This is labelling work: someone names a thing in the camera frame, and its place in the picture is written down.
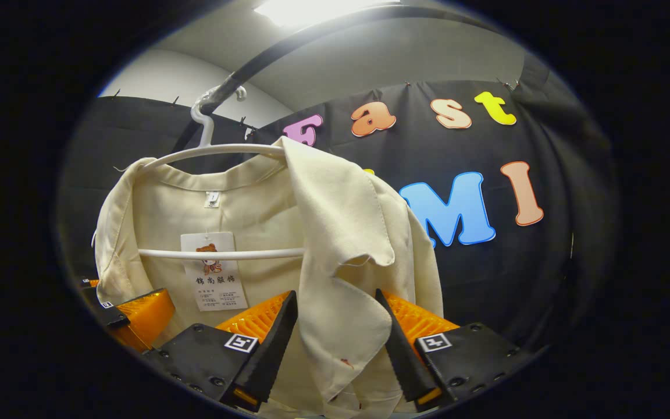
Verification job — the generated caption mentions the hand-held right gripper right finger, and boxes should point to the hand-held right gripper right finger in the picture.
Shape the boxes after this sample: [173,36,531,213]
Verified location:
[375,288,537,413]

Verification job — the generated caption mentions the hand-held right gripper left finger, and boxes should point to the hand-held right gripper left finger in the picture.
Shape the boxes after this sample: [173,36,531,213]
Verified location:
[142,290,300,414]

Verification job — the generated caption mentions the white plastic clothes hanger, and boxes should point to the white plastic clothes hanger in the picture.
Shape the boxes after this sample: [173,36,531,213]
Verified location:
[137,86,307,261]

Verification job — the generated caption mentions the cream shirt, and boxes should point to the cream shirt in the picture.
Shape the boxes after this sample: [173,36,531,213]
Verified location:
[94,137,445,419]

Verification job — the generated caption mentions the black clothes rack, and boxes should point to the black clothes rack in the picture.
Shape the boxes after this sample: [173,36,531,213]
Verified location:
[172,5,516,153]

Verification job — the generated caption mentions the black backdrop cloth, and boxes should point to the black backdrop cloth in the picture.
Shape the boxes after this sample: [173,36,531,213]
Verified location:
[59,52,615,350]

